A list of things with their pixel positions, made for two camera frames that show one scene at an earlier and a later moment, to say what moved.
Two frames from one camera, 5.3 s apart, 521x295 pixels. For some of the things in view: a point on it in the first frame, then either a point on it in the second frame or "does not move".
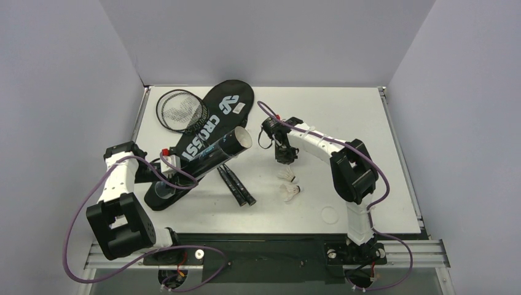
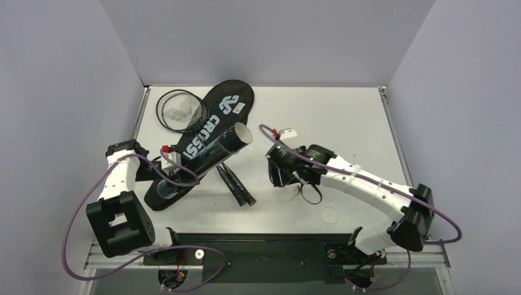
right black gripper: [284, 150] to [275, 170]
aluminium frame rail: [429, 254] does not move
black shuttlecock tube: [206, 159] does not move
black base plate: [266, 259] does not move
